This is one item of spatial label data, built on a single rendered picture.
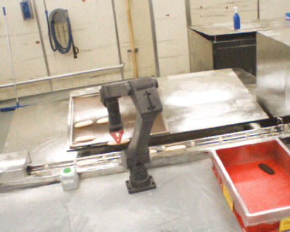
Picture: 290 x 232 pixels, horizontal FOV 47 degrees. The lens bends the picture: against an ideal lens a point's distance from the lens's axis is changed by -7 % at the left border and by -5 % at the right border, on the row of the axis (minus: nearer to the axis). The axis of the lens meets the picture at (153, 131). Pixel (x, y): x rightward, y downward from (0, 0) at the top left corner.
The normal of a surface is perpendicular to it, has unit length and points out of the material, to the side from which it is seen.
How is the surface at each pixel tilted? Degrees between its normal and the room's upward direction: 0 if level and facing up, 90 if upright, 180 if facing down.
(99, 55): 90
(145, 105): 58
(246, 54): 90
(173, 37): 90
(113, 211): 0
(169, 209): 0
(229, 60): 90
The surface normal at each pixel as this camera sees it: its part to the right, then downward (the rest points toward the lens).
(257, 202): -0.10, -0.89
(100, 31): 0.15, 0.43
